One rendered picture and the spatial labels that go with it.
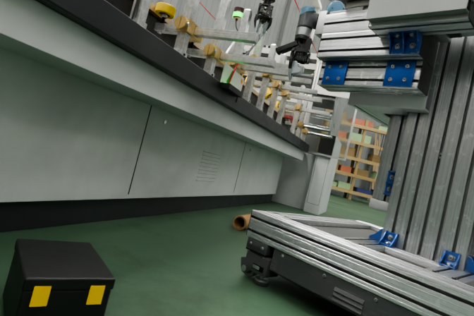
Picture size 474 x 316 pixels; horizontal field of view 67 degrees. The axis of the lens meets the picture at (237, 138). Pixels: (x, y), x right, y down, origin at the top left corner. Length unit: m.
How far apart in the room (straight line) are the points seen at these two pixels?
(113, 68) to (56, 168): 0.40
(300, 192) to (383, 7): 3.14
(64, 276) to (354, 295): 0.71
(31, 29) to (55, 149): 0.48
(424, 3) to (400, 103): 0.35
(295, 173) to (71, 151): 3.10
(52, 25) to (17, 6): 0.09
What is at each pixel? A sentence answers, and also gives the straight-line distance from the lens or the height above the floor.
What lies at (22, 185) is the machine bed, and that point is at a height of 0.15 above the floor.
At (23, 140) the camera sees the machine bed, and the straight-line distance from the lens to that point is 1.23.
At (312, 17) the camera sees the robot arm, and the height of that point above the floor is 1.12.
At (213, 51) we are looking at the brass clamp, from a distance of 1.58.
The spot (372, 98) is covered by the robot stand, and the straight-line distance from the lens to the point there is 1.37.
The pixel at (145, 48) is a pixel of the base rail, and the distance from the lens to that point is 1.17.
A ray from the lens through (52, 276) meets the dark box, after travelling 0.72.
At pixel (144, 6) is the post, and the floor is 0.76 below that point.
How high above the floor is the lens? 0.39
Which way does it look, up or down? 3 degrees up
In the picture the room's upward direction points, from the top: 14 degrees clockwise
